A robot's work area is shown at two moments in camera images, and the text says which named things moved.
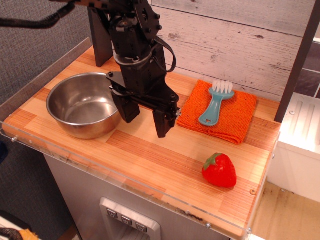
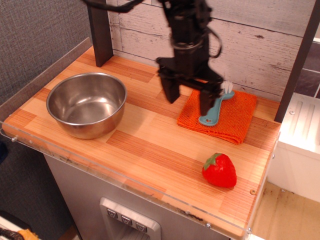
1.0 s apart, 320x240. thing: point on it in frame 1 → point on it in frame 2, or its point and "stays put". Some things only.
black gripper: (145, 84) → (191, 64)
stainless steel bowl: (83, 106) stays put
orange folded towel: (235, 117) stays put
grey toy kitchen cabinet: (104, 208) stays put
